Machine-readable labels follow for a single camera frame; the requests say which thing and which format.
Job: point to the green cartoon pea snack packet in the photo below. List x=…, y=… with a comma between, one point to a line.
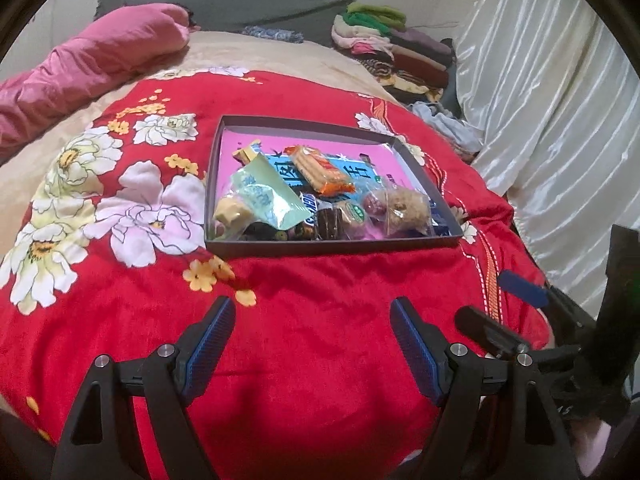
x=266, y=233

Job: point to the pink quilt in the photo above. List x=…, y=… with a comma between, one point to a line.
x=110, y=51

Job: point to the clear brown cookie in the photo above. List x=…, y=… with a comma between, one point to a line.
x=407, y=210

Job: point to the green clear pastry packet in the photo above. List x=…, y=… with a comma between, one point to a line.
x=257, y=194

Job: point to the clear red candy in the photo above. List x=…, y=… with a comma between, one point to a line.
x=374, y=202

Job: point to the dark patterned pillow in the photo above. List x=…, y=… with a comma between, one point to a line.
x=276, y=34

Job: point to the blue foil snack packet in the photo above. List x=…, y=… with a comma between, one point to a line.
x=440, y=223

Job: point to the pale blue crumpled clothes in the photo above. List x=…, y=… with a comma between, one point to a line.
x=464, y=138

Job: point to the dark chocolate snack packet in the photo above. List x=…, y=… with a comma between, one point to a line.
x=331, y=224

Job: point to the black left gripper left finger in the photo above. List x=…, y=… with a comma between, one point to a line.
x=101, y=440

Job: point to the stack of folded clothes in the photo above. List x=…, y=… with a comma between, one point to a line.
x=410, y=65

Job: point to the pink book with blue label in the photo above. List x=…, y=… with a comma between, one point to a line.
x=360, y=226

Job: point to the red floral blanket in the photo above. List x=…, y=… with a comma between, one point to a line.
x=107, y=256

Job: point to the yellow snack packet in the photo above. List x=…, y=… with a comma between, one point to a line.
x=248, y=153

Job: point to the orange cracker packet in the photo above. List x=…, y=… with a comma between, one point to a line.
x=323, y=176

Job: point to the right hand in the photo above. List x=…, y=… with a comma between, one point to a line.
x=592, y=444

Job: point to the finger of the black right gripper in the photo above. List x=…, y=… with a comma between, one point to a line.
x=561, y=312
x=494, y=338

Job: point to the brown Snickers bar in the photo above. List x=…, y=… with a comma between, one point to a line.
x=311, y=204

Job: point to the white satin curtain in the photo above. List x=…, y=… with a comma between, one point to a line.
x=557, y=102

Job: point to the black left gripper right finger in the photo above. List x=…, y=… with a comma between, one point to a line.
x=498, y=418

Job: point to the grey cardboard box tray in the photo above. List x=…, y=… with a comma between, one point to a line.
x=389, y=154

